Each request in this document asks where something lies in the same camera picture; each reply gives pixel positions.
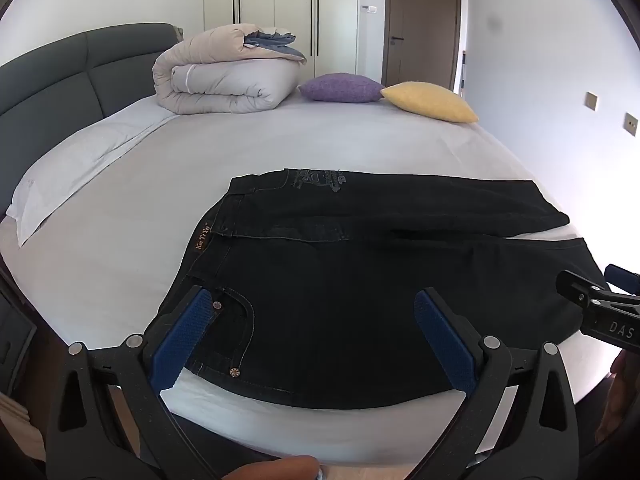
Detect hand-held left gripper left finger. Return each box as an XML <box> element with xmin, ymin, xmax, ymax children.
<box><xmin>45</xmin><ymin>286</ymin><xmax>221</xmax><ymax>480</ymax></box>

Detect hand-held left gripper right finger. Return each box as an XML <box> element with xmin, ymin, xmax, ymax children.
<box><xmin>414</xmin><ymin>287</ymin><xmax>596</xmax><ymax>480</ymax></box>

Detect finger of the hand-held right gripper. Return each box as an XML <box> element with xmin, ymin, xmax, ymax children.
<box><xmin>555</xmin><ymin>269</ymin><xmax>640</xmax><ymax>348</ymax></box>
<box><xmin>603</xmin><ymin>263</ymin><xmax>640</xmax><ymax>295</ymax></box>

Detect black denim pants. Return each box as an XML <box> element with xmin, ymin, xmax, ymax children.
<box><xmin>150</xmin><ymin>167</ymin><xmax>608</xmax><ymax>410</ymax></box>

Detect person's right hand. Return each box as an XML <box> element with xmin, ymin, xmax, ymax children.
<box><xmin>611</xmin><ymin>349</ymin><xmax>640</xmax><ymax>443</ymax></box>

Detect person's left hand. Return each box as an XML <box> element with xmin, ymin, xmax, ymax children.
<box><xmin>221</xmin><ymin>455</ymin><xmax>327</xmax><ymax>480</ymax></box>

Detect white pillow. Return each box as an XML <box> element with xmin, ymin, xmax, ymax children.
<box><xmin>5</xmin><ymin>97</ymin><xmax>181</xmax><ymax>248</ymax></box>

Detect white sheeted bed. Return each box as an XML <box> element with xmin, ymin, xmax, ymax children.
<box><xmin>0</xmin><ymin>92</ymin><xmax>621</xmax><ymax>466</ymax></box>

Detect yellow cushion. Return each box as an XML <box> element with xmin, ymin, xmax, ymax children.
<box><xmin>380</xmin><ymin>81</ymin><xmax>480</xmax><ymax>124</ymax></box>

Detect folded beige duvet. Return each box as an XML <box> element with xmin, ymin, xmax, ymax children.
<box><xmin>152</xmin><ymin>24</ymin><xmax>307</xmax><ymax>115</ymax></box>

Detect purple cushion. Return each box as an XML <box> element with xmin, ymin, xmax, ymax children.
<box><xmin>298</xmin><ymin>73</ymin><xmax>386</xmax><ymax>103</ymax></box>

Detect dark grey padded headboard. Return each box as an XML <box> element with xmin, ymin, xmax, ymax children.
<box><xmin>0</xmin><ymin>22</ymin><xmax>186</xmax><ymax>216</ymax></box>

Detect blue folded cloth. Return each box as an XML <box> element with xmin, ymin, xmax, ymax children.
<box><xmin>244</xmin><ymin>30</ymin><xmax>307</xmax><ymax>64</ymax></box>

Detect brown wooden door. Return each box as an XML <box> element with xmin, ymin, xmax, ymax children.
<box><xmin>382</xmin><ymin>0</ymin><xmax>463</xmax><ymax>93</ymax></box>

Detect white wardrobe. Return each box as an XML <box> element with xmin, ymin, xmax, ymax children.
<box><xmin>202</xmin><ymin>0</ymin><xmax>358</xmax><ymax>78</ymax></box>

